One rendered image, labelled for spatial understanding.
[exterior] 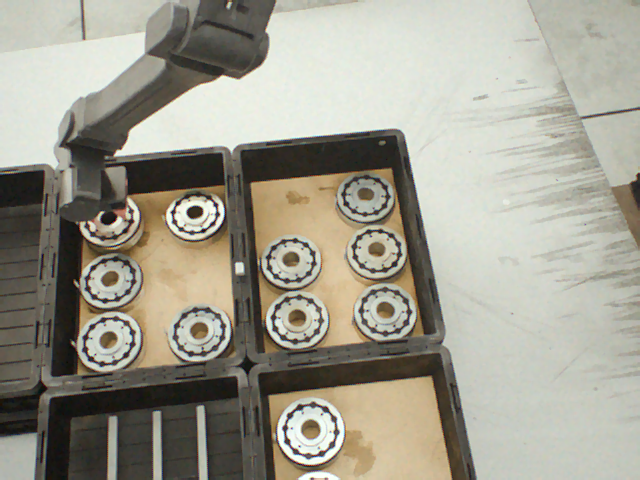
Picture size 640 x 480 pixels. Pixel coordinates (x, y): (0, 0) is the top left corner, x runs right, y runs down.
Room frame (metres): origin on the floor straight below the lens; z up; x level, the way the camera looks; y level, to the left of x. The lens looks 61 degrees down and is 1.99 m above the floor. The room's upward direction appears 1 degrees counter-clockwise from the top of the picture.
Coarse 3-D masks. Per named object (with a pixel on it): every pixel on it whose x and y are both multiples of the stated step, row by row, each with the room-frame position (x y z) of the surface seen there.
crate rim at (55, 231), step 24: (48, 264) 0.55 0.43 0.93; (48, 288) 0.51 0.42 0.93; (240, 288) 0.50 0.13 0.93; (48, 312) 0.47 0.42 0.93; (240, 312) 0.46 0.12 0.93; (48, 336) 0.43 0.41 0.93; (240, 336) 0.42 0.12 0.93; (48, 360) 0.39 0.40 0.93; (216, 360) 0.39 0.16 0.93; (240, 360) 0.38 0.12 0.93; (48, 384) 0.36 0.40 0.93; (72, 384) 0.35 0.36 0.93
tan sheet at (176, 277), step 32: (160, 192) 0.74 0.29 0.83; (224, 192) 0.74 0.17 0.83; (160, 224) 0.68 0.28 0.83; (96, 256) 0.62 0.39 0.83; (160, 256) 0.61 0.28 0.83; (192, 256) 0.61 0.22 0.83; (224, 256) 0.61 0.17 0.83; (160, 288) 0.55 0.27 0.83; (192, 288) 0.55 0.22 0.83; (224, 288) 0.55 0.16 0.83; (160, 320) 0.49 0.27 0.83; (160, 352) 0.44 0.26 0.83
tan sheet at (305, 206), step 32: (256, 192) 0.74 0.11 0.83; (288, 192) 0.74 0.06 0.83; (320, 192) 0.74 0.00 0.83; (256, 224) 0.67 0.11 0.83; (288, 224) 0.67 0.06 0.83; (320, 224) 0.67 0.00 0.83; (384, 224) 0.67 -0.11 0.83; (256, 256) 0.61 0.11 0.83; (320, 288) 0.55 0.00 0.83; (352, 288) 0.54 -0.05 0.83; (416, 320) 0.48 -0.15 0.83
